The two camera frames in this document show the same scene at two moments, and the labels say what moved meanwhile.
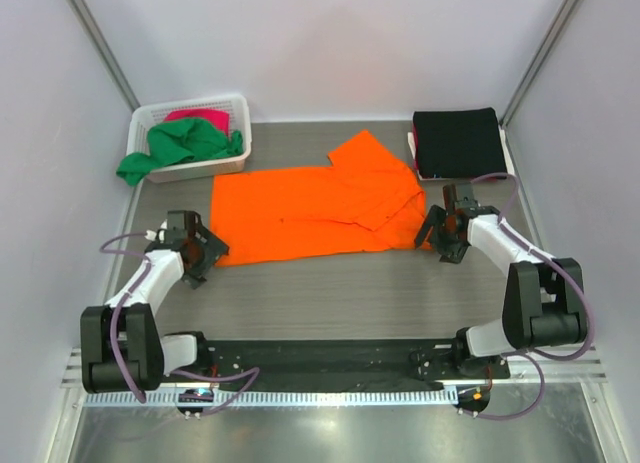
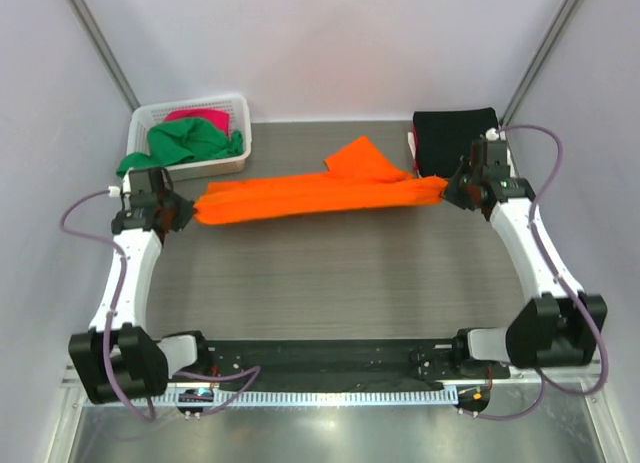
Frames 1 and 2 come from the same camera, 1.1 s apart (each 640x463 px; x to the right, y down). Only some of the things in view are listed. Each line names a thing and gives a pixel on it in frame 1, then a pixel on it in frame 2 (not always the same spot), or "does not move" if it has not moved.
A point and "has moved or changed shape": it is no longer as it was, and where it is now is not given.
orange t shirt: x=366 y=201 has moved or changed shape
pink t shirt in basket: x=218 y=118 does not move
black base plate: x=350 y=364 does not move
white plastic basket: x=239 y=120 does not move
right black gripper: x=436 y=217 to x=452 y=192
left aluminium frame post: x=77 y=2 does not move
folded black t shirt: x=458 y=143 does not move
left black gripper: x=215 y=249 to x=185 y=211
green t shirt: x=176 y=141 does not move
